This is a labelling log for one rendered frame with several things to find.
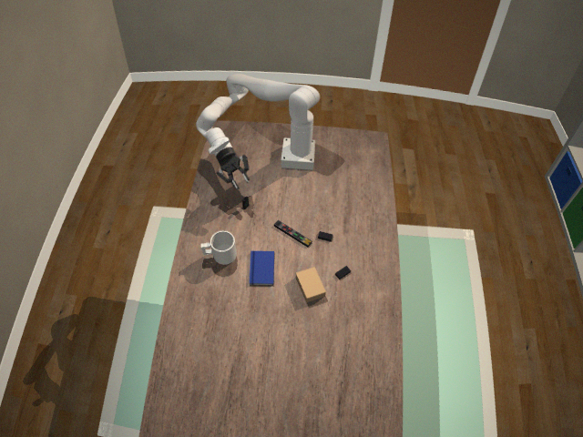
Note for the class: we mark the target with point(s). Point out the blue notebook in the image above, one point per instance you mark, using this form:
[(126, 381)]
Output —
[(262, 268)]

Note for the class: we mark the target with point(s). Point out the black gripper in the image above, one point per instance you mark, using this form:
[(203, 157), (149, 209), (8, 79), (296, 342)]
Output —
[(230, 162)]

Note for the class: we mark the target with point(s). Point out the grey mug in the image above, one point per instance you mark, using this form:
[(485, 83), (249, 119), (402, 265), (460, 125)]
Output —
[(221, 240)]

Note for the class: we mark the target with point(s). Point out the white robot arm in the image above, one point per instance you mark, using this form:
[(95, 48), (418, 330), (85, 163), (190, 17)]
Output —
[(301, 99)]

